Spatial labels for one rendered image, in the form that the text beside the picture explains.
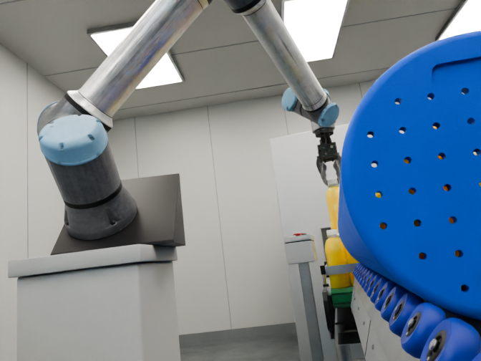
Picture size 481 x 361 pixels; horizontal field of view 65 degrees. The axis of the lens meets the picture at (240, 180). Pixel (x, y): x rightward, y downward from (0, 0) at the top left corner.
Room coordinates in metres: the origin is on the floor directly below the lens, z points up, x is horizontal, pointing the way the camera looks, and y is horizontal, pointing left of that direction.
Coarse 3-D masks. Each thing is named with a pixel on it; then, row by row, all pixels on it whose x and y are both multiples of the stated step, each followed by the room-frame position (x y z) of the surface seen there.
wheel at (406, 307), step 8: (408, 296) 0.40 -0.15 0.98; (416, 296) 0.39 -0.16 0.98; (400, 304) 0.41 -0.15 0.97; (408, 304) 0.39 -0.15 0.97; (416, 304) 0.39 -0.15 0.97; (392, 312) 0.42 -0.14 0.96; (400, 312) 0.39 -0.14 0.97; (408, 312) 0.38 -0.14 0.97; (392, 320) 0.41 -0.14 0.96; (400, 320) 0.39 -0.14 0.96; (392, 328) 0.40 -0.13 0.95; (400, 328) 0.39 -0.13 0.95; (400, 336) 0.40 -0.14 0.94
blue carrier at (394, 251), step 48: (432, 48) 0.36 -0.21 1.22; (480, 48) 0.35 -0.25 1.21; (384, 96) 0.37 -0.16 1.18; (432, 96) 0.36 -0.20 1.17; (480, 96) 0.35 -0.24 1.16; (384, 144) 0.37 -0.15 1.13; (432, 144) 0.36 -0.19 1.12; (480, 144) 0.35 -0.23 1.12; (384, 192) 0.37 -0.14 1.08; (432, 192) 0.36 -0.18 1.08; (480, 192) 0.35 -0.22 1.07; (384, 240) 0.37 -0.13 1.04; (432, 240) 0.37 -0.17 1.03; (480, 240) 0.36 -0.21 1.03; (432, 288) 0.37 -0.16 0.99; (480, 288) 0.36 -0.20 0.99
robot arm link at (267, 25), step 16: (224, 0) 0.89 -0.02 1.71; (240, 0) 0.86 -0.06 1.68; (256, 0) 0.86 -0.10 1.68; (256, 16) 0.91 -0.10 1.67; (272, 16) 0.93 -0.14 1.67; (256, 32) 0.97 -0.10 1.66; (272, 32) 0.96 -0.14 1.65; (288, 32) 1.00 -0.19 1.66; (272, 48) 1.01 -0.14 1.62; (288, 48) 1.02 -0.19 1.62; (288, 64) 1.06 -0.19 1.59; (304, 64) 1.08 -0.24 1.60; (288, 80) 1.12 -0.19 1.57; (304, 80) 1.12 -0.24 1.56; (304, 96) 1.17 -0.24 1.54; (320, 96) 1.19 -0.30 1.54; (304, 112) 1.30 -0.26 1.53; (320, 112) 1.24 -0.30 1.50; (336, 112) 1.26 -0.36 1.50
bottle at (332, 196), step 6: (330, 186) 1.46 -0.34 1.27; (336, 186) 1.45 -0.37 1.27; (330, 192) 1.44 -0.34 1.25; (336, 192) 1.43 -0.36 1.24; (330, 198) 1.44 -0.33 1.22; (336, 198) 1.43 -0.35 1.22; (330, 204) 1.44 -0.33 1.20; (336, 204) 1.43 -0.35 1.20; (330, 210) 1.45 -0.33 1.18; (336, 210) 1.43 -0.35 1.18; (330, 216) 1.45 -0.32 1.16; (336, 216) 1.43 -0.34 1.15; (330, 222) 1.47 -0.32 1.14; (336, 222) 1.44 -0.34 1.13; (336, 228) 1.44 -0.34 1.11
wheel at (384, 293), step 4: (384, 284) 0.56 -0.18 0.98; (388, 284) 0.54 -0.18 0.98; (392, 284) 0.54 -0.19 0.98; (396, 284) 0.54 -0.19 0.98; (384, 288) 0.55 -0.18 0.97; (388, 288) 0.53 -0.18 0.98; (392, 288) 0.53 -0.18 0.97; (380, 292) 0.55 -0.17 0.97; (384, 292) 0.53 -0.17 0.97; (388, 292) 0.53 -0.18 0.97; (380, 296) 0.56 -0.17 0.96; (384, 296) 0.53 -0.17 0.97; (376, 300) 0.56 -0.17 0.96; (380, 300) 0.54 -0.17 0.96; (384, 300) 0.53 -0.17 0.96; (376, 304) 0.54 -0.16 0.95; (380, 304) 0.54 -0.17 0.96; (376, 308) 0.55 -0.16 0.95; (380, 308) 0.54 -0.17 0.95
